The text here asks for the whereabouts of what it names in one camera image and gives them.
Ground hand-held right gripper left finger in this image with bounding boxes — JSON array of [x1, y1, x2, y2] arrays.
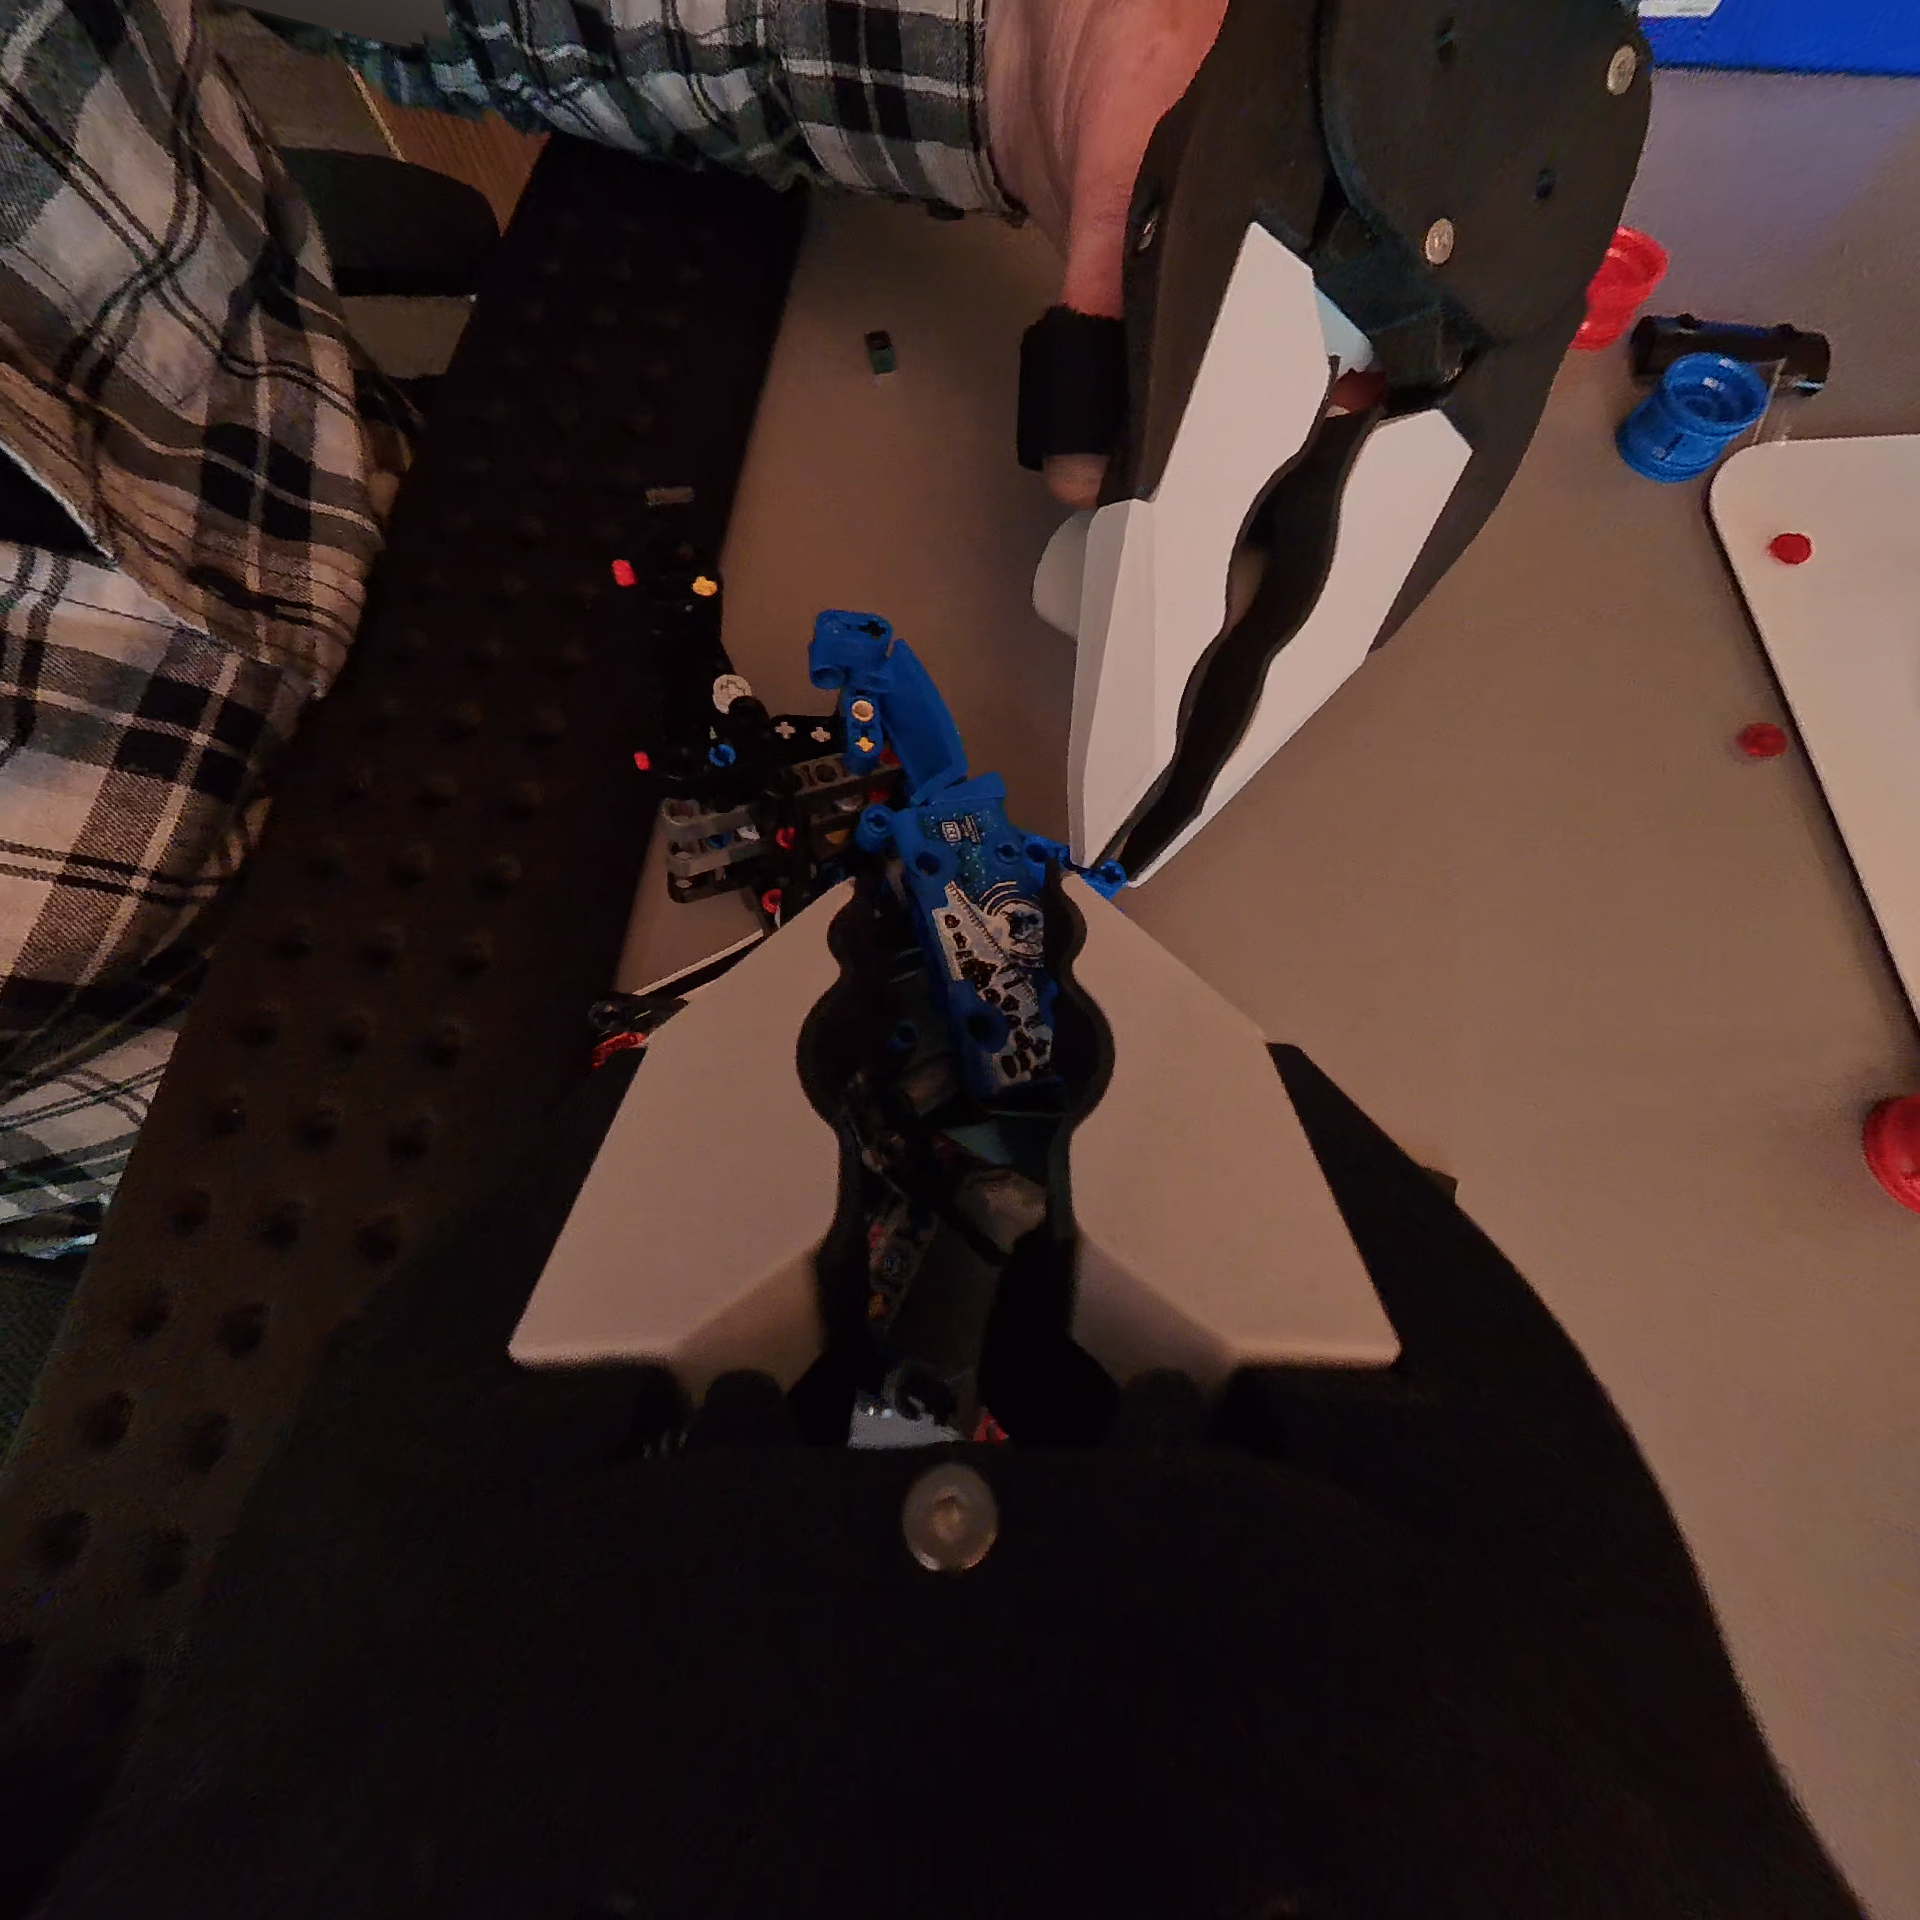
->
[[508, 885, 887, 1412]]

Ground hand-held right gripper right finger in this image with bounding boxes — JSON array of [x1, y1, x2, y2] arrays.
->
[[982, 883, 1403, 1442]]

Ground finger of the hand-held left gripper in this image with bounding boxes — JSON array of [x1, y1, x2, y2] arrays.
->
[[1065, 222, 1347, 868], [1121, 405, 1478, 886]]

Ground black blue brick truck model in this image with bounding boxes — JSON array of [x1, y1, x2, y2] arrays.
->
[[592, 555, 1126, 1442]]

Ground person's left forearm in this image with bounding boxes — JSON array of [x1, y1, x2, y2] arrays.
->
[[345, 0, 1037, 226]]

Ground grey desk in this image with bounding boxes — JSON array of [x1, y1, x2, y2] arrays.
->
[[615, 60, 1920, 1920]]

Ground blue wheel hub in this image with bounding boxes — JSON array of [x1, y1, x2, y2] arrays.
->
[[1616, 351, 1772, 482]]

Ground blue bin with tag label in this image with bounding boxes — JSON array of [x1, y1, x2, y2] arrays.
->
[[1640, 0, 1920, 73]]

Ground black connector block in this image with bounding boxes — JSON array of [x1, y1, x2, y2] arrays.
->
[[1632, 310, 1833, 395]]

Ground black dotted mat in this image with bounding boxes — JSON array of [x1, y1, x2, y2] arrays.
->
[[0, 134, 811, 1802]]

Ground white book stand base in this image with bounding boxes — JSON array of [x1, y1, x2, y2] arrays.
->
[[1710, 435, 1920, 1028]]

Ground person's plaid shirt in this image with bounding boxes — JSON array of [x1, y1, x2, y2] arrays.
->
[[0, 0, 423, 1247]]

